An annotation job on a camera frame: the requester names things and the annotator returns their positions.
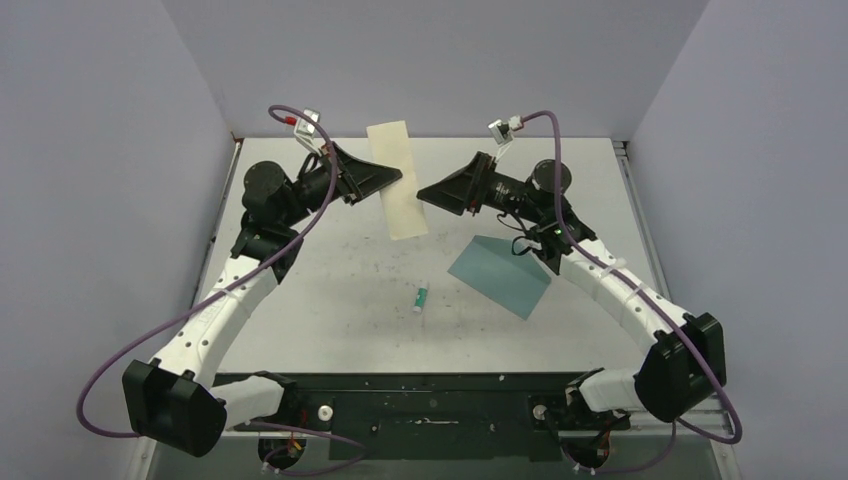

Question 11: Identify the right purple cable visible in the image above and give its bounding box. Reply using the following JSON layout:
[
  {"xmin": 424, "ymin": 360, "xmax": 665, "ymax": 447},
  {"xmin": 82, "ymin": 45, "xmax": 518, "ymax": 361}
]
[{"xmin": 519, "ymin": 109, "xmax": 744, "ymax": 446}]

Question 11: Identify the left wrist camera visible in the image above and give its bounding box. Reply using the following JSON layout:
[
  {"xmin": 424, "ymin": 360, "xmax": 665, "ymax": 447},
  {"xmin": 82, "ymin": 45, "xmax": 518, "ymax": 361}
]
[{"xmin": 293, "ymin": 108, "xmax": 322, "ymax": 156}]

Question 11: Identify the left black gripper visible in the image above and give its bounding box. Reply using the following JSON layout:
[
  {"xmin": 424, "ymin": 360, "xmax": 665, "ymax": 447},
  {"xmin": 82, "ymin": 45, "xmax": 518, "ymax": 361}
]
[{"xmin": 279, "ymin": 142, "xmax": 401, "ymax": 228}]

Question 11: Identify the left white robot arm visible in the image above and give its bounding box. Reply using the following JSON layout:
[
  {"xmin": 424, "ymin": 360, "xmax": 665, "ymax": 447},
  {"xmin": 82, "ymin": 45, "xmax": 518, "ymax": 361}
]
[{"xmin": 122, "ymin": 145, "xmax": 403, "ymax": 457}]

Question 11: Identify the tan paper letter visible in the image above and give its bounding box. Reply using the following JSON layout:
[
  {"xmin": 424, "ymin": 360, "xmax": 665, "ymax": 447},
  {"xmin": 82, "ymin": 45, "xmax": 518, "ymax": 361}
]
[{"xmin": 366, "ymin": 120, "xmax": 430, "ymax": 242}]

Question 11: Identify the teal envelope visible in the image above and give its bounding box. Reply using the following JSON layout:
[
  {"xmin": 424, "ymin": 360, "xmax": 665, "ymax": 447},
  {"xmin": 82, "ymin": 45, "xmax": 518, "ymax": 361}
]
[{"xmin": 448, "ymin": 235, "xmax": 551, "ymax": 320}]

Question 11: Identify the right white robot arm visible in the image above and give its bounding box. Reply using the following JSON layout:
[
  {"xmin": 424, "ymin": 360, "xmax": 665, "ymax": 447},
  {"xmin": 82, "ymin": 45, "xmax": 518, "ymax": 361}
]
[{"xmin": 417, "ymin": 152, "xmax": 727, "ymax": 428}]

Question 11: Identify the green white glue stick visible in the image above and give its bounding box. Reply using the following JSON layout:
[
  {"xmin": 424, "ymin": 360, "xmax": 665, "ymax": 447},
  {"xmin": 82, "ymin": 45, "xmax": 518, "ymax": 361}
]
[{"xmin": 412, "ymin": 281, "xmax": 429, "ymax": 314}]

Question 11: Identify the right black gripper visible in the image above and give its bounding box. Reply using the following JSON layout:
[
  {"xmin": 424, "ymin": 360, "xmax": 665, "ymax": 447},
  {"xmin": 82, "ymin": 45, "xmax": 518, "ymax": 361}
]
[{"xmin": 416, "ymin": 153, "xmax": 543, "ymax": 225}]

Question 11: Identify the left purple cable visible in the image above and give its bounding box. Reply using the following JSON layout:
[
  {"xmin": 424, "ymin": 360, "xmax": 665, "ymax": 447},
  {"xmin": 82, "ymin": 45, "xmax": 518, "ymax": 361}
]
[{"xmin": 76, "ymin": 104, "xmax": 369, "ymax": 477}]

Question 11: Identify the purple cable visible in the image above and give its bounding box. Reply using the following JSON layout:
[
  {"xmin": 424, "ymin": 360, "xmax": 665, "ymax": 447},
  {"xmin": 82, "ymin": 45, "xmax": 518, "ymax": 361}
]
[
  {"xmin": 519, "ymin": 109, "xmax": 744, "ymax": 446},
  {"xmin": 76, "ymin": 104, "xmax": 369, "ymax": 477}
]

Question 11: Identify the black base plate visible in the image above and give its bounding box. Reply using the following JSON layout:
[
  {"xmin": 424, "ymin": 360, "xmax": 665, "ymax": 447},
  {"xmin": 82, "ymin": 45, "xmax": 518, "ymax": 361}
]
[{"xmin": 237, "ymin": 373, "xmax": 630, "ymax": 461}]

